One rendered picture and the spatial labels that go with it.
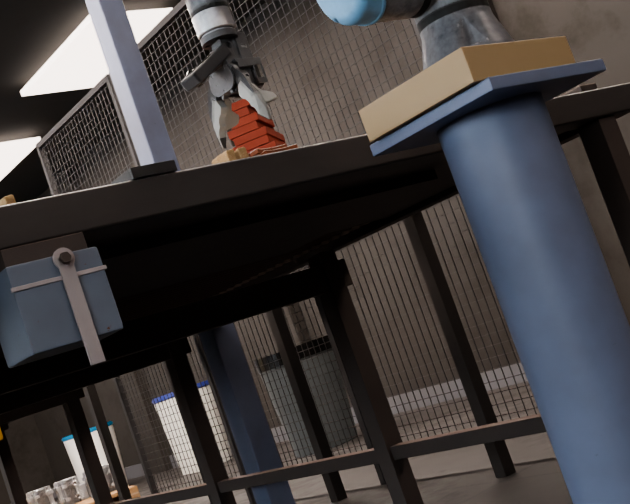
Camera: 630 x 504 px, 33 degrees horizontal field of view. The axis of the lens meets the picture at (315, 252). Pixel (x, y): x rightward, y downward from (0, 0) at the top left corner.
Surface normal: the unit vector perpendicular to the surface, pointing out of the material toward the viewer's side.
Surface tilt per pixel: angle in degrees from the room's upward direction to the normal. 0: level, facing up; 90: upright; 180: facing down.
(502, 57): 90
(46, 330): 90
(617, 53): 90
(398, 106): 90
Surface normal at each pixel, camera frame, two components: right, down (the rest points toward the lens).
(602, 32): -0.75, 0.21
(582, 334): -0.06, -0.07
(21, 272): 0.56, -0.27
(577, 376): -0.34, 0.04
